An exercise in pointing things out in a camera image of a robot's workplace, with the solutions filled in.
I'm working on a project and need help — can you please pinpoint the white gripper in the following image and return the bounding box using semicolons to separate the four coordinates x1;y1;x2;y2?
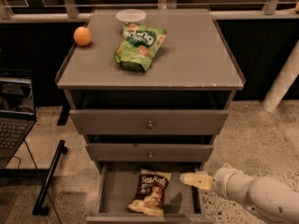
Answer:
180;162;249;203

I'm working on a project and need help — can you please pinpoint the brown sea salt chip bag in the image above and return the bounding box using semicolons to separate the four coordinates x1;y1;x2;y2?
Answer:
128;169;172;217

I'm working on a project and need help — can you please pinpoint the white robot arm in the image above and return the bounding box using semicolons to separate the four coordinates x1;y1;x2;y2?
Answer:
180;163;299;224

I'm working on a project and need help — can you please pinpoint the grey drawer cabinet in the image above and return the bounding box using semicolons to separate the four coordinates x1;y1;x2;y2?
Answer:
54;8;246;224

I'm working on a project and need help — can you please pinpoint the grey open bottom drawer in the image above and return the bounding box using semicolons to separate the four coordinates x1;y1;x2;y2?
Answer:
86;162;213;224

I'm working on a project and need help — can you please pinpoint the grey middle drawer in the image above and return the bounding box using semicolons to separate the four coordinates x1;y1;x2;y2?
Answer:
86;143;213;162

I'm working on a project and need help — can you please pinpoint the grey top drawer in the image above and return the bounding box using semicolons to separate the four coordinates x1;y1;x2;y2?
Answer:
70;109;228;135

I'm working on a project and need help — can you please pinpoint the green chip bag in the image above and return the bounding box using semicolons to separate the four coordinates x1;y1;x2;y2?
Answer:
113;22;167;72

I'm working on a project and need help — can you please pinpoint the clear plastic bowl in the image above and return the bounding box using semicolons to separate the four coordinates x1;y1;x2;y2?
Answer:
116;9;147;22

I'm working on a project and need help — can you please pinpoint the black laptop stand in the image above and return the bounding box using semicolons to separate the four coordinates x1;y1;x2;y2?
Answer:
0;140;68;216

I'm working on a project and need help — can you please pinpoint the orange fruit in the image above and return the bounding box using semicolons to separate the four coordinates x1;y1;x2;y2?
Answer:
73;26;92;46

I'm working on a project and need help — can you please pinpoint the black laptop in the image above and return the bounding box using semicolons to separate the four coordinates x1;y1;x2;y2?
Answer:
0;69;36;170

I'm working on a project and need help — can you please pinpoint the metal window railing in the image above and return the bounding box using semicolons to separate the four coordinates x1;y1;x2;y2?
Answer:
0;0;299;23

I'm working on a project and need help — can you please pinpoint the white diagonal post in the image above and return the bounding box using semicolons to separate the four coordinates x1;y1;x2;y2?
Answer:
262;48;299;112

